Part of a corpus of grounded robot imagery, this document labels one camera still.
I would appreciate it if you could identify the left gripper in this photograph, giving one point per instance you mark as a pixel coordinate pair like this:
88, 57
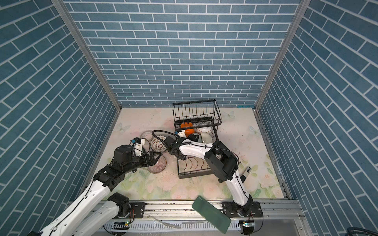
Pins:
152, 161

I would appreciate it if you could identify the orange plastic bowl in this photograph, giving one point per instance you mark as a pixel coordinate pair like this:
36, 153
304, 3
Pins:
188, 128

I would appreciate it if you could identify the cream bowl striped outside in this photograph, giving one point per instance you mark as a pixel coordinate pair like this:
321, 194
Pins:
206, 138

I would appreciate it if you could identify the white bowl orange diamonds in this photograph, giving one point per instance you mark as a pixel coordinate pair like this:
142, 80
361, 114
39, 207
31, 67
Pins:
207, 130

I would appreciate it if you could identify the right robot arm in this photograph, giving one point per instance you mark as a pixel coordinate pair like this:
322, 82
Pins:
222, 162

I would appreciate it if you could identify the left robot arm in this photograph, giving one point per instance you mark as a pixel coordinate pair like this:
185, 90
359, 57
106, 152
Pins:
93, 194

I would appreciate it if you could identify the black and white marker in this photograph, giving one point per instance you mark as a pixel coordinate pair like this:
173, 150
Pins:
246, 174

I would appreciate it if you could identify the dark green rectangular tray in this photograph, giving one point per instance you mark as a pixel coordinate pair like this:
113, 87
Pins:
213, 215

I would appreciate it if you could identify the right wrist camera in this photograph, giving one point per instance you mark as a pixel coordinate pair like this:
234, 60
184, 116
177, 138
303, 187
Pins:
181, 134

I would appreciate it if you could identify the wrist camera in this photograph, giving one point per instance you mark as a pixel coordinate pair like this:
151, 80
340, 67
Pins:
137, 144
181, 134

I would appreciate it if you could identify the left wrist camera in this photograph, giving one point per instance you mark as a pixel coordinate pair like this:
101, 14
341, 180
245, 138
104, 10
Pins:
137, 144

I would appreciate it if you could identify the black wire dish rack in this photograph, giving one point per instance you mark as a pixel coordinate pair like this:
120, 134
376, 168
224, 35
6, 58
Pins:
201, 113

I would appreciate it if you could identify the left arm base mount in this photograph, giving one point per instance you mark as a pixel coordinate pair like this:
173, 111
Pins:
127, 209

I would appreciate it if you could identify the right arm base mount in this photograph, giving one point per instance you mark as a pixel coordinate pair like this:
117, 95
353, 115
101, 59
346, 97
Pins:
233, 210

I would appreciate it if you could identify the aluminium front rail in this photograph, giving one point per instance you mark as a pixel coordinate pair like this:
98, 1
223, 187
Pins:
281, 209

